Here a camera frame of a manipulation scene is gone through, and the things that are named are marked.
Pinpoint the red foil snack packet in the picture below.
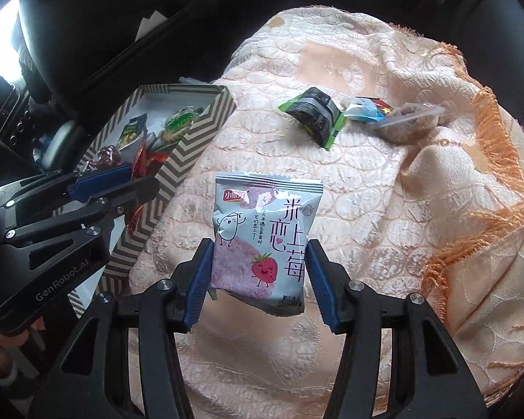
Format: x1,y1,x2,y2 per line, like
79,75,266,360
126,146,173,232

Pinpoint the black car centre console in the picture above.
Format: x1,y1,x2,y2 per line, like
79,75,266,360
0,63,90,173

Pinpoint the white strawberry print snack packet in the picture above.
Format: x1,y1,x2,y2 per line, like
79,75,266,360
210,172,325,315

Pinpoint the clear packet of brown snack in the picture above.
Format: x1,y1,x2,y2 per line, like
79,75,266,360
371,101,446,144

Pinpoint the black leather car seat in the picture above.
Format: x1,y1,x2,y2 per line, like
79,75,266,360
419,0,524,127

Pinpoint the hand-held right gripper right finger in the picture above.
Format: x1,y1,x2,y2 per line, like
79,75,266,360
306,239,492,419

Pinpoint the person's left hand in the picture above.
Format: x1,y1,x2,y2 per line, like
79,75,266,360
0,319,31,378

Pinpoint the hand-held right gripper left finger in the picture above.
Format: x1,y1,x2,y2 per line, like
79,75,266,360
28,239,217,419

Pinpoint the black front seat back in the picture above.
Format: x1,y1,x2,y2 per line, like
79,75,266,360
17,0,289,110

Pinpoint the white paper sheet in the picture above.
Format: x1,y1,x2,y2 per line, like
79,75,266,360
135,9,169,40

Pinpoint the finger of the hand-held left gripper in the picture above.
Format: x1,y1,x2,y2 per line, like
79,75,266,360
4,177,160,245
0,163,134,210

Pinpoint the blue wrapped candy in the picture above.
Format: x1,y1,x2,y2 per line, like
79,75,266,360
343,98,387,122

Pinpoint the dark green small snack packet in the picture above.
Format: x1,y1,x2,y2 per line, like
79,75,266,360
278,87,347,151

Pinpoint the clear cow print cookie packet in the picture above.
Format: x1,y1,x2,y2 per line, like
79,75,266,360
151,105,204,149

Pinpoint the peach fringed blanket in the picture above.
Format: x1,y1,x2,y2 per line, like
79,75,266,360
126,6,524,419

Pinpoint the green cracker packet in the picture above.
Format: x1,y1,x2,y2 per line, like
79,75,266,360
118,113,148,149

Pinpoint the chevron patterned cardboard box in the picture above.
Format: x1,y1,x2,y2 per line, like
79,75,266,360
67,84,237,319

